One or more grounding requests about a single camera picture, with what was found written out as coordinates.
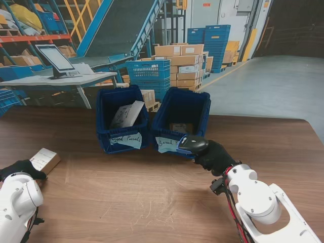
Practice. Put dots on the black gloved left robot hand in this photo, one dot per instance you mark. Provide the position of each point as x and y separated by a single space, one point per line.
22 168

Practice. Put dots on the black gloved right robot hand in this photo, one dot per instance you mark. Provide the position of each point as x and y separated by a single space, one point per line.
215 158

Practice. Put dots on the tall cardboard box white label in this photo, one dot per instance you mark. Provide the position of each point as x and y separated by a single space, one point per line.
46 158

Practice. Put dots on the black and blue barcode scanner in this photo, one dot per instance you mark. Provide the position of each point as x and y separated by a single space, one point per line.
192 144

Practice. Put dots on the cardboard box handwritten label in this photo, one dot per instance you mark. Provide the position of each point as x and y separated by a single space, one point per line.
182 127

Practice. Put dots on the white plastic mailer bag parcel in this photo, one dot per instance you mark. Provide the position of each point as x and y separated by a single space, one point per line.
126 115

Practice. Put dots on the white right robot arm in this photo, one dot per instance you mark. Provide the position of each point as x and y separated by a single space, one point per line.
260 202

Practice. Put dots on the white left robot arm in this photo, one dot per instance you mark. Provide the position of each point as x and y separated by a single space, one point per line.
15 202

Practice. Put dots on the paper label boxed parcels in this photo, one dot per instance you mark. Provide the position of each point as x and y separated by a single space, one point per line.
167 145

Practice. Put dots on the blue bin labelled boxed parcels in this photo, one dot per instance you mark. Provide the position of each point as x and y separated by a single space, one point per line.
182 111

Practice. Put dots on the paper label bagged parcels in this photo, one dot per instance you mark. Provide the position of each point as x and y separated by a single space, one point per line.
129 140

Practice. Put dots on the printed warehouse backdrop banner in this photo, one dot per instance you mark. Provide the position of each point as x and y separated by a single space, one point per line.
265 76

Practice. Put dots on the blue bin labelled bagged parcels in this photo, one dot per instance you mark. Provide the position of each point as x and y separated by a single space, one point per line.
121 119

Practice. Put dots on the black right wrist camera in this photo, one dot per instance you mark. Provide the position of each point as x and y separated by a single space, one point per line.
217 186

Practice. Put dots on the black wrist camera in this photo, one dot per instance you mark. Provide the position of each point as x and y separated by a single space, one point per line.
217 186
38 219

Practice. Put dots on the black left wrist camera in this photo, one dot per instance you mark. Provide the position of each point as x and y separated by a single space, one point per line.
38 219

